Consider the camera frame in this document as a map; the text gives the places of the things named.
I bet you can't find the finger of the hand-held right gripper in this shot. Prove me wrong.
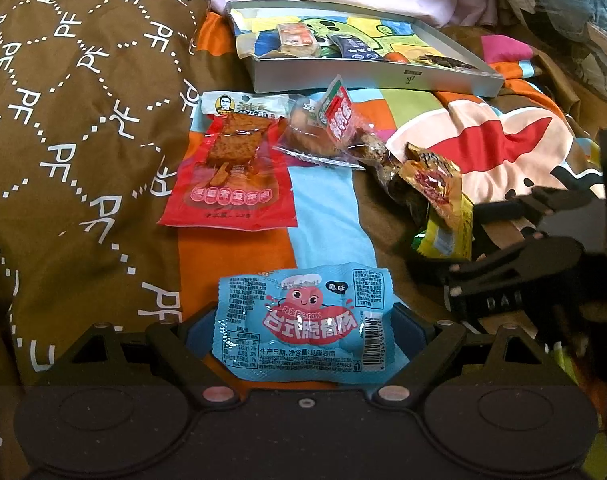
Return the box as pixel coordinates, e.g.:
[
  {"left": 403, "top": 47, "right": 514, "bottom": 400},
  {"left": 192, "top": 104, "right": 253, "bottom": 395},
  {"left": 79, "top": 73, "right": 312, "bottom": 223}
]
[
  {"left": 475, "top": 184, "right": 605, "bottom": 222},
  {"left": 407, "top": 237, "right": 585, "bottom": 287}
]

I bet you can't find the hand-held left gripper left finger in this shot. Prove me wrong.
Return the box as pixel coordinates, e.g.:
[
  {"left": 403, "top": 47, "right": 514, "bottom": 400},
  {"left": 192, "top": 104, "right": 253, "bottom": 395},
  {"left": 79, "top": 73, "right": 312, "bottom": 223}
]
[{"left": 30, "top": 302, "right": 241, "bottom": 408}]

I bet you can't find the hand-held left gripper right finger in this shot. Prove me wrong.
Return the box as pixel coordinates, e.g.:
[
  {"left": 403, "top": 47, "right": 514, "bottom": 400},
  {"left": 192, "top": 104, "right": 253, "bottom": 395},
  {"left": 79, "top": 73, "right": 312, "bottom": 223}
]
[{"left": 373, "top": 304, "right": 579, "bottom": 408}]

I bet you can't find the yellow snack packet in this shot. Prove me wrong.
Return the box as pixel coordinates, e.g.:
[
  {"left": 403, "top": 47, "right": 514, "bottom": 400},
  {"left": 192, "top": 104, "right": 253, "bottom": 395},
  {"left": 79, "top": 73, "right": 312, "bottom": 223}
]
[{"left": 412, "top": 194, "right": 475, "bottom": 262}]

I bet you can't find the light blue sausage packet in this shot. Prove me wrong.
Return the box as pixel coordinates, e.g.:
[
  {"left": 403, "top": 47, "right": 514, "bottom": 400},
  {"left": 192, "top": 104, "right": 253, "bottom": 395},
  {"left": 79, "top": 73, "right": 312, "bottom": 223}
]
[{"left": 212, "top": 265, "right": 395, "bottom": 386}]

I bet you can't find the red dried tofu packet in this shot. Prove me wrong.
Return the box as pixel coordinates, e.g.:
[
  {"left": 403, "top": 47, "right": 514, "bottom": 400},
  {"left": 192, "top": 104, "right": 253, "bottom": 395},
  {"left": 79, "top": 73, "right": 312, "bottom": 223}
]
[{"left": 156, "top": 90, "right": 298, "bottom": 231}]

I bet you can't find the clear packet of dark strips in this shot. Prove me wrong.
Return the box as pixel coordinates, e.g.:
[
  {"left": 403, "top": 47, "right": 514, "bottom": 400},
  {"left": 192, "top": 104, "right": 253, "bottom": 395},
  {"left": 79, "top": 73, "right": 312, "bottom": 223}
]
[{"left": 416, "top": 54, "right": 485, "bottom": 74}]

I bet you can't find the dark blue stick packet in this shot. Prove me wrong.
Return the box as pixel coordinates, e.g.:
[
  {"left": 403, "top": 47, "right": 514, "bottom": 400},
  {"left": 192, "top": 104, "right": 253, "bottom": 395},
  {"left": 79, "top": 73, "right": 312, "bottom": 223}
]
[{"left": 332, "top": 34, "right": 385, "bottom": 62}]

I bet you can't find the grey shallow cardboard box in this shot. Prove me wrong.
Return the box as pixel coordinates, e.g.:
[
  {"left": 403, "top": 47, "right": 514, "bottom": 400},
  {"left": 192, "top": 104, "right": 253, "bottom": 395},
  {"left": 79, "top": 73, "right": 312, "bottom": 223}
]
[{"left": 225, "top": 0, "right": 505, "bottom": 97}]

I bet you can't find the beige cracker packet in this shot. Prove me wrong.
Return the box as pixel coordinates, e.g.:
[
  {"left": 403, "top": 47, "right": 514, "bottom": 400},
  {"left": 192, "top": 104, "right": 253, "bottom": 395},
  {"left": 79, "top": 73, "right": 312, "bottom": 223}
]
[{"left": 276, "top": 22, "right": 318, "bottom": 57}]

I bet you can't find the brown glossy snack wrapper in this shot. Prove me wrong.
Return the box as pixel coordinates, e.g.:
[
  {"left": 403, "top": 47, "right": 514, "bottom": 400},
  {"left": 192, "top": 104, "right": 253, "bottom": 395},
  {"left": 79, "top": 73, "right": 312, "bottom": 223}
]
[{"left": 397, "top": 141, "right": 463, "bottom": 222}]

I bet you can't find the colourful cartoon bed sheet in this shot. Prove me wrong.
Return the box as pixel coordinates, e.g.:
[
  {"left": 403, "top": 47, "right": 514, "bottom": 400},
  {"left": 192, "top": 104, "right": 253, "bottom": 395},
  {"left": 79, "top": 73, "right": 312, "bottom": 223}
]
[{"left": 174, "top": 10, "right": 607, "bottom": 480}]

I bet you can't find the clear packet of brown nuggets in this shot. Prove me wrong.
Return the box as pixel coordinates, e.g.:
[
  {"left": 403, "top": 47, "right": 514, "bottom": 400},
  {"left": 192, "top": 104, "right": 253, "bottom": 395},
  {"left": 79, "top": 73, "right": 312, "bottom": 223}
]
[{"left": 357, "top": 134, "right": 415, "bottom": 213}]

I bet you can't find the plastic bag of clothes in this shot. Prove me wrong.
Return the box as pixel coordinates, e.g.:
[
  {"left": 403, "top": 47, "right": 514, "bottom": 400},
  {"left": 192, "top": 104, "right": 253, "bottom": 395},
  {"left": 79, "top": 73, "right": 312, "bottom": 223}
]
[{"left": 483, "top": 0, "right": 607, "bottom": 128}]

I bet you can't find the brown quilt with white print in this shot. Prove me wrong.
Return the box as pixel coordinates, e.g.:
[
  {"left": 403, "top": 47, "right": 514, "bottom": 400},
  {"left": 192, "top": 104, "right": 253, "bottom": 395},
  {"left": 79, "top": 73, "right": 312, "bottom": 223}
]
[{"left": 0, "top": 0, "right": 212, "bottom": 480}]

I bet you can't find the clear packet with red label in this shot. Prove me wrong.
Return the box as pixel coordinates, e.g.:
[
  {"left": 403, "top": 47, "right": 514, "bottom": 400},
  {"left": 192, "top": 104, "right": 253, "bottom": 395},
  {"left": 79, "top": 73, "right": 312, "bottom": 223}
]
[{"left": 272, "top": 74, "right": 385, "bottom": 169}]

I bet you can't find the colourful crayon drawing paper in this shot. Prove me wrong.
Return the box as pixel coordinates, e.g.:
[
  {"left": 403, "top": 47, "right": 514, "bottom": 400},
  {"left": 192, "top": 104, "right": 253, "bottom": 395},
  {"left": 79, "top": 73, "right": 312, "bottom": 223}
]
[{"left": 234, "top": 10, "right": 465, "bottom": 62}]

